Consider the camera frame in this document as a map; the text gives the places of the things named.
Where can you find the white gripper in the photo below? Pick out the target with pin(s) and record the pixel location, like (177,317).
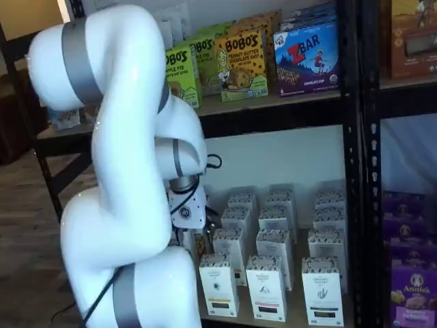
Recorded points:
(186,212)

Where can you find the white box yellow strip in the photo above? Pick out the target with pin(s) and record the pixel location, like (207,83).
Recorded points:
(235,215)
(242,200)
(216,283)
(227,242)

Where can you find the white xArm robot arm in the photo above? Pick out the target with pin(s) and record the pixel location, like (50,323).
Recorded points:
(126,102)

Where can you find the white box pink strip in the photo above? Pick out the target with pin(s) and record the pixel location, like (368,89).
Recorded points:
(273,242)
(266,290)
(274,215)
(281,196)

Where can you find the white box teal strip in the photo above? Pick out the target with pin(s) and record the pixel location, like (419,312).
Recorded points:
(329,198)
(322,294)
(326,242)
(329,215)

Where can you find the black metal shelf rack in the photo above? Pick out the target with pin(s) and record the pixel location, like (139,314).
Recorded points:
(273,116)
(372,171)

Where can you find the green Bobo's apple pie box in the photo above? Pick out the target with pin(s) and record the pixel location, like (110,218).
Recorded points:
(184,68)
(205,61)
(218,29)

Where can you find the yellow Bobo's peanut butter box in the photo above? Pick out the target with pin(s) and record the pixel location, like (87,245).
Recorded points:
(263,16)
(249,27)
(240,65)

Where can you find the blue ZBar box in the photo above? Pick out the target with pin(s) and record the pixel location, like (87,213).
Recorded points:
(307,25)
(310,10)
(307,61)

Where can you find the purple Annie's snack box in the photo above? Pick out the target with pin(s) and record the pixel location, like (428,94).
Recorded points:
(403,205)
(409,253)
(404,229)
(413,300)

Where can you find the brown orange snack box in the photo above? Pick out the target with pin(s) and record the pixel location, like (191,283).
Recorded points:
(413,41)

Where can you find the white granola bag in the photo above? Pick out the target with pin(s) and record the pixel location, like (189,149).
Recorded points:
(168,34)
(181,24)

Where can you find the dark brown furniture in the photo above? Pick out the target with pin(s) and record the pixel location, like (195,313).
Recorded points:
(13,119)

